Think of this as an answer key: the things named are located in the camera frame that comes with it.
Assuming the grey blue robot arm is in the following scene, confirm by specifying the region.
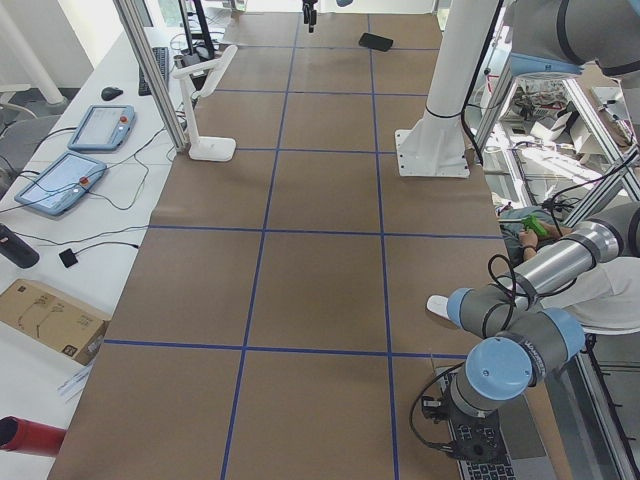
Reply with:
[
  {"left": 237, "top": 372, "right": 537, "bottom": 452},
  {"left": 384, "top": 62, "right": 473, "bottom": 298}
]
[{"left": 442, "top": 202, "right": 639, "bottom": 462}]

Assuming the black speaker cylinder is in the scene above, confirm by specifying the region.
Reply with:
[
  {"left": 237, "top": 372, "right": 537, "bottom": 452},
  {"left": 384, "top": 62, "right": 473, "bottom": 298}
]
[{"left": 0, "top": 224, "right": 40, "bottom": 269}]

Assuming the green handled tool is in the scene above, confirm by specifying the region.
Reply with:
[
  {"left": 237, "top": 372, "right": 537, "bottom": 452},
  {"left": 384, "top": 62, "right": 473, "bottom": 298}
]
[{"left": 521, "top": 215, "right": 562, "bottom": 238}]

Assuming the black mouse pad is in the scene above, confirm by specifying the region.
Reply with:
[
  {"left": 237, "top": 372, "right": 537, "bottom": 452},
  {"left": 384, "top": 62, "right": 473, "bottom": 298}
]
[{"left": 358, "top": 32, "right": 394, "bottom": 52}]

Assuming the blue teach pendant far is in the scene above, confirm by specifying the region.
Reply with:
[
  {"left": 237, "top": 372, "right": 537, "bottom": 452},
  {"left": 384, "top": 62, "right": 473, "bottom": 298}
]
[{"left": 67, "top": 105, "right": 136, "bottom": 153}]

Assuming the aluminium frame post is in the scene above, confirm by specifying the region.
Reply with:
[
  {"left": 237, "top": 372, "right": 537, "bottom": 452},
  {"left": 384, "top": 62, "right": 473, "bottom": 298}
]
[{"left": 113, "top": 0, "right": 187, "bottom": 153}]

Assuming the grey laptop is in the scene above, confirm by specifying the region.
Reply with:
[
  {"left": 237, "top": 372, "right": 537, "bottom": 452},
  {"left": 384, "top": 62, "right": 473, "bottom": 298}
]
[{"left": 448, "top": 395, "right": 556, "bottom": 479}]

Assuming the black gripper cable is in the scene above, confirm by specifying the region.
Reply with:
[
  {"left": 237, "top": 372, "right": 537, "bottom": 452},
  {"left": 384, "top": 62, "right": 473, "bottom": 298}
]
[{"left": 409, "top": 362, "right": 471, "bottom": 451}]

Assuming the white computer mouse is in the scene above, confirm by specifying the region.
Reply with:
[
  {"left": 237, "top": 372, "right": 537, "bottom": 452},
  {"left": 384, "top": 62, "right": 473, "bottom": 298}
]
[{"left": 426, "top": 295, "right": 459, "bottom": 323}]

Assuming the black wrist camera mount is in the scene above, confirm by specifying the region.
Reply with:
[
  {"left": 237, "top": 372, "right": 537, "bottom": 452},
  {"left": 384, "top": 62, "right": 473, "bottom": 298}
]
[{"left": 420, "top": 395, "right": 450, "bottom": 422}]

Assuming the cardboard box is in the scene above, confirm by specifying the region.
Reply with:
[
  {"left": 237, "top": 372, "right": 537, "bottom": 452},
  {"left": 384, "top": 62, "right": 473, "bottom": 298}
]
[{"left": 1, "top": 279, "right": 111, "bottom": 365}]

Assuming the person in white shirt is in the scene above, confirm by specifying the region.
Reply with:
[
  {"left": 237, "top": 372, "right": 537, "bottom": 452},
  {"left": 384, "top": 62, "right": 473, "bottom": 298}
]
[{"left": 498, "top": 207, "right": 639, "bottom": 335}]

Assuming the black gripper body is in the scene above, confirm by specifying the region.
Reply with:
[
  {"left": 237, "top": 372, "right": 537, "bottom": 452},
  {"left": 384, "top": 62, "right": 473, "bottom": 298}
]
[{"left": 449, "top": 407, "right": 503, "bottom": 463}]

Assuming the red tube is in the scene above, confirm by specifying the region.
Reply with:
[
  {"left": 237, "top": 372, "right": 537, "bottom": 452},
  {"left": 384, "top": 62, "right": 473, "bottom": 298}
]
[{"left": 1, "top": 416, "right": 67, "bottom": 457}]

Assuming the blue teach pendant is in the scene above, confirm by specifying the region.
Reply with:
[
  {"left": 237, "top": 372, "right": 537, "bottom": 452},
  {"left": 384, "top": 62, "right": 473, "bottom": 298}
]
[
  {"left": 14, "top": 151, "right": 107, "bottom": 216},
  {"left": 67, "top": 105, "right": 136, "bottom": 153}
]

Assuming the black keyboard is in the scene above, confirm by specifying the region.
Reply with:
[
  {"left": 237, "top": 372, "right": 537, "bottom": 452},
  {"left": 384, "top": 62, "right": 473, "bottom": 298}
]
[{"left": 137, "top": 46, "right": 171, "bottom": 97}]

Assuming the black computer mouse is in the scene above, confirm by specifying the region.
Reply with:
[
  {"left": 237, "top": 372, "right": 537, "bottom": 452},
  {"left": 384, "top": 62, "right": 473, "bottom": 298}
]
[{"left": 101, "top": 87, "right": 123, "bottom": 101}]

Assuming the white desk lamp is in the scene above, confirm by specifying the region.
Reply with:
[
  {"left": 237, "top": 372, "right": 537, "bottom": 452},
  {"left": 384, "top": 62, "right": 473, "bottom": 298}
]
[{"left": 172, "top": 44, "right": 238, "bottom": 162}]

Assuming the blue teach pendant near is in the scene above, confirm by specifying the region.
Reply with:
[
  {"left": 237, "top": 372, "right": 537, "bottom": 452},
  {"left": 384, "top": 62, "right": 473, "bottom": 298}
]
[{"left": 14, "top": 151, "right": 107, "bottom": 216}]

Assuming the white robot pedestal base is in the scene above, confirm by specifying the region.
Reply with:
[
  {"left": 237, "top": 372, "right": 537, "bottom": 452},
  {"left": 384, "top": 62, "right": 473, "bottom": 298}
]
[{"left": 395, "top": 0, "right": 502, "bottom": 178}]

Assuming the small black square device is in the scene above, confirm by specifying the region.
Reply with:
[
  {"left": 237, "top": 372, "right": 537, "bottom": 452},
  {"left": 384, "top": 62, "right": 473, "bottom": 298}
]
[{"left": 58, "top": 248, "right": 78, "bottom": 268}]

